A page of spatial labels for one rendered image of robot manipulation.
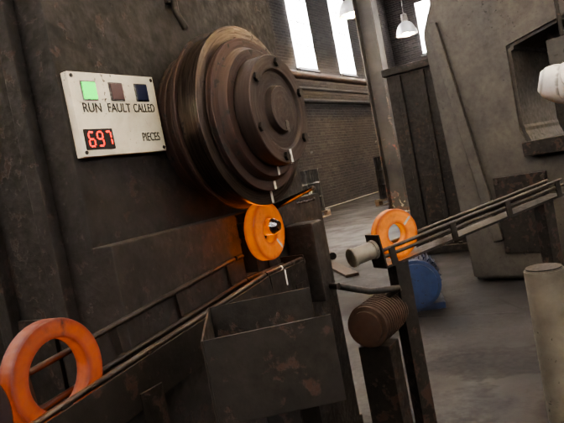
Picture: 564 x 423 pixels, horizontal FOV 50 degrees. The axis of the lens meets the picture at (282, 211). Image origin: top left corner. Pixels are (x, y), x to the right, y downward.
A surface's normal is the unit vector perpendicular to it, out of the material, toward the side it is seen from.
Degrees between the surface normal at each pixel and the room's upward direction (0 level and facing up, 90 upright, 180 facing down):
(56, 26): 90
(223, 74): 60
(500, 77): 90
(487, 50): 90
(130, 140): 90
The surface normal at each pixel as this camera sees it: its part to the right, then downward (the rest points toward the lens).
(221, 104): -0.08, -0.07
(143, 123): 0.85, -0.14
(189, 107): -0.51, 0.00
